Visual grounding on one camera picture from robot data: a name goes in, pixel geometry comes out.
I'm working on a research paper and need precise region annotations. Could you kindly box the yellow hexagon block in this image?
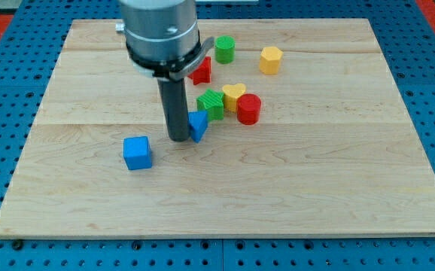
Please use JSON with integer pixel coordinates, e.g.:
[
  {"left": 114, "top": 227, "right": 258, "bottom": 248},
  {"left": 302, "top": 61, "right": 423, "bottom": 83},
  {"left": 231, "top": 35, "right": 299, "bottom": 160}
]
[{"left": 259, "top": 47, "right": 284, "bottom": 75}]

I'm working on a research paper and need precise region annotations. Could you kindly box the blue triangle block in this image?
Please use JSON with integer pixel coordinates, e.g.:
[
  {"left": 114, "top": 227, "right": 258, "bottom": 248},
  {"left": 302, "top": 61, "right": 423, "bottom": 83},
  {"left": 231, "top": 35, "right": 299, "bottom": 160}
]
[{"left": 188, "top": 111, "right": 208, "bottom": 143}]

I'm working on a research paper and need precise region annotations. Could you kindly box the yellow heart block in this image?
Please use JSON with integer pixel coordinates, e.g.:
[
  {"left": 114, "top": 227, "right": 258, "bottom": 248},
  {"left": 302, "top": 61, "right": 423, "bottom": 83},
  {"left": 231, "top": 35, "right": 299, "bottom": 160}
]
[{"left": 222, "top": 83, "right": 247, "bottom": 113}]

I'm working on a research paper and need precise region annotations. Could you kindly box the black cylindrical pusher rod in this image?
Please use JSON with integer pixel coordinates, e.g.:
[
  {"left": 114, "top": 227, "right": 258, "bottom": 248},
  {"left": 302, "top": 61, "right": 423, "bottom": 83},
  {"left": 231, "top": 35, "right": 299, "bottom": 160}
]
[{"left": 157, "top": 80, "right": 190, "bottom": 142}]

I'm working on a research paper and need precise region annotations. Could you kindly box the green cylinder block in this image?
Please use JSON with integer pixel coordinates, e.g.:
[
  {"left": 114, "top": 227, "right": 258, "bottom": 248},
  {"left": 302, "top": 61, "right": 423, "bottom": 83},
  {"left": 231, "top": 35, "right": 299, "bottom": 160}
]
[{"left": 214, "top": 35, "right": 236, "bottom": 64}]

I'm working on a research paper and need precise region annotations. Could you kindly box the green star block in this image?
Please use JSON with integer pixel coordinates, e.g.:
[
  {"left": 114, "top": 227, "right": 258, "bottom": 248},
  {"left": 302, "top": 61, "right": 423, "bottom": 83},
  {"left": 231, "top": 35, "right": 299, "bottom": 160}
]
[{"left": 196, "top": 89, "right": 224, "bottom": 122}]

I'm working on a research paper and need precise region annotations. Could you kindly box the red cylinder block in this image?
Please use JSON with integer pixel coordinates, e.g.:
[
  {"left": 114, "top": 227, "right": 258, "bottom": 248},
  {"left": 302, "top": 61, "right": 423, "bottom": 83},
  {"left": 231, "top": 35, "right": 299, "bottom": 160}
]
[{"left": 237, "top": 93, "right": 262, "bottom": 125}]

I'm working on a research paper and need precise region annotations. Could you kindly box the blue cube block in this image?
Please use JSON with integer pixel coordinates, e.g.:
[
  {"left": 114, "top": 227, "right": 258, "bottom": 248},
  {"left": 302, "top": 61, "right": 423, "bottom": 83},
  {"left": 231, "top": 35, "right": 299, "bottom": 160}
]
[{"left": 123, "top": 136, "right": 152, "bottom": 170}]

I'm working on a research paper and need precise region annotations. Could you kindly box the wooden board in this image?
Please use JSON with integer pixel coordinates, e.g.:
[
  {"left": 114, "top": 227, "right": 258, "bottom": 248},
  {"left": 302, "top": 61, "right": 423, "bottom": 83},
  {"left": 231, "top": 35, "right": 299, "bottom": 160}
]
[{"left": 0, "top": 19, "right": 435, "bottom": 239}]

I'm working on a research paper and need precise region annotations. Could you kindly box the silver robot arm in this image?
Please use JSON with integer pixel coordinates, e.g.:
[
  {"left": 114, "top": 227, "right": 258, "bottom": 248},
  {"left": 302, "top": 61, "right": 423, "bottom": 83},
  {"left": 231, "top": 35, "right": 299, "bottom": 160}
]
[{"left": 116, "top": 0, "right": 214, "bottom": 81}]

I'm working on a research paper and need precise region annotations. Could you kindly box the red star block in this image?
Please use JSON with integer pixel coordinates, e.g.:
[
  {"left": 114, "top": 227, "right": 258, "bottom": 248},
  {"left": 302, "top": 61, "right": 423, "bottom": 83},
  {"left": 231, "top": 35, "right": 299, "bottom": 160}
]
[{"left": 188, "top": 56, "right": 211, "bottom": 85}]

